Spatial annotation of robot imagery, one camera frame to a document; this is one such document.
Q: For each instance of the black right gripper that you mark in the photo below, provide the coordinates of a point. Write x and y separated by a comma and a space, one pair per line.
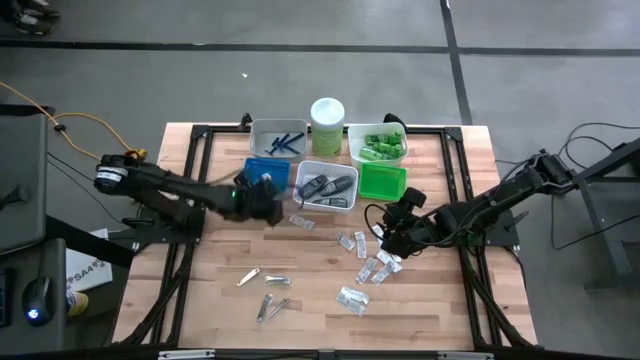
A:
412, 227

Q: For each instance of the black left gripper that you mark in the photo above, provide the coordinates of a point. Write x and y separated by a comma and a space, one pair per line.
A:
245, 202

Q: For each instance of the blue disposable razor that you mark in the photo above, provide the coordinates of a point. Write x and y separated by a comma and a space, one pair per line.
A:
294, 139
292, 150
280, 145

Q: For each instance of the small green bottle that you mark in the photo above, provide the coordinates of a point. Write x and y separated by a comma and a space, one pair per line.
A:
384, 137
395, 138
372, 139
384, 148
396, 151
370, 154

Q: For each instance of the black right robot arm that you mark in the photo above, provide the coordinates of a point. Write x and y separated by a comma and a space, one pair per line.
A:
500, 195

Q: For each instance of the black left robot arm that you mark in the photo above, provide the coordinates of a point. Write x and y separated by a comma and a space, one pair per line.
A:
150, 177

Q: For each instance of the blue perforated plastic basket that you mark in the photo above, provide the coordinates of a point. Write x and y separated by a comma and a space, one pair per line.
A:
275, 167

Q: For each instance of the white perforated plastic basket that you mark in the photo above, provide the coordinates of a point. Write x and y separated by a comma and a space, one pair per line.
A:
325, 211

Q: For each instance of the green perforated plastic basket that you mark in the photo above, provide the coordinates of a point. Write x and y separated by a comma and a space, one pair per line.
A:
382, 182

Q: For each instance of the white plastic bin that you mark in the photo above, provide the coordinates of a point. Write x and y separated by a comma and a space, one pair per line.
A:
355, 135
260, 130

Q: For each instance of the plastic-wrapped silver nail clipper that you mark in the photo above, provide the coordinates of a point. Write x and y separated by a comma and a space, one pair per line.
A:
277, 280

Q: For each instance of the green white disinfecting wipes canister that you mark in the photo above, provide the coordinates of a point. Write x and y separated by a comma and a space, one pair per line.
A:
327, 130

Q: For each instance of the black desk leg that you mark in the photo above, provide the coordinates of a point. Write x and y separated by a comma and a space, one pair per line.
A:
90, 242

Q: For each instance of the white printed paper sheet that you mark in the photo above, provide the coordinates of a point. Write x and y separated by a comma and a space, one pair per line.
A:
90, 270

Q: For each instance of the black equipment stand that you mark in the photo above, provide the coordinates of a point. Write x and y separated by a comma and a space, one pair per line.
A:
605, 230

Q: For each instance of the yellow white cup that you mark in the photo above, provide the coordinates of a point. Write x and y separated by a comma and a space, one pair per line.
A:
77, 302

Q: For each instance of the grey desk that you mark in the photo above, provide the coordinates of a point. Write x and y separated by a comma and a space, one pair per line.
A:
15, 260
20, 175

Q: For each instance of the black computer mouse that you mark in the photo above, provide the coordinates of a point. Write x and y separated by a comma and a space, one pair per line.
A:
37, 300

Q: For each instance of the black keyboard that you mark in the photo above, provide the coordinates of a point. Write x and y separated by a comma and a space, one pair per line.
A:
5, 300

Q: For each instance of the silver bracket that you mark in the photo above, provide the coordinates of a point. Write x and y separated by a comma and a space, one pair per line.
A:
465, 356
187, 355

